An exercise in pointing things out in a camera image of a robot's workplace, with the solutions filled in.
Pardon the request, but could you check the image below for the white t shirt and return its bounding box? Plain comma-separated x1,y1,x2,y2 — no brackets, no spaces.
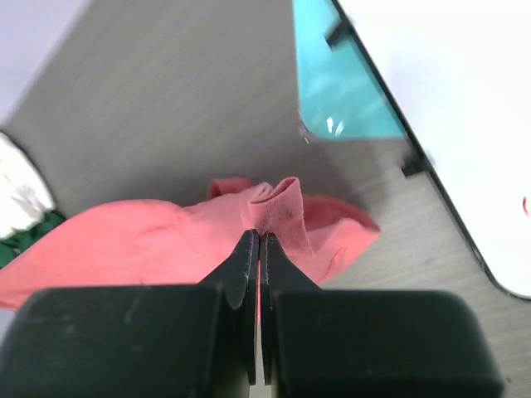
1,133,56,240

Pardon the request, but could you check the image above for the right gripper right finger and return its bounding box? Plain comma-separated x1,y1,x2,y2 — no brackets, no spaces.
260,234,504,397

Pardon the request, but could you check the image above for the pink t shirt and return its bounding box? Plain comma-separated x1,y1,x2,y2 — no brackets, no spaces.
1,177,380,311

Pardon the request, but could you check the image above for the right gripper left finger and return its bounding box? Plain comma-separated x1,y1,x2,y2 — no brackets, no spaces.
1,231,260,397

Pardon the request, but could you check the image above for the white dry-erase board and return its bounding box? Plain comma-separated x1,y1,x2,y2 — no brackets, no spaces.
334,1,530,300

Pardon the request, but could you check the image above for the green t shirt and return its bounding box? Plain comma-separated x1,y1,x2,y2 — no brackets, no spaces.
0,211,67,268

